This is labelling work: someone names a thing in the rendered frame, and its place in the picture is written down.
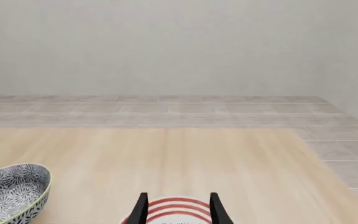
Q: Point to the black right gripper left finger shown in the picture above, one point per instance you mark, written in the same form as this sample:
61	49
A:
139	211

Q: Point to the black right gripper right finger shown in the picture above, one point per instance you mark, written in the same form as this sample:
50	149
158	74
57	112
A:
217	211

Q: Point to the white plate with red rings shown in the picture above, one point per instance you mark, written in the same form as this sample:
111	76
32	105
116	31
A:
179	206

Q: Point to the black and white patterned bowl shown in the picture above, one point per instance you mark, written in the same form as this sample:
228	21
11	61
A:
9	196

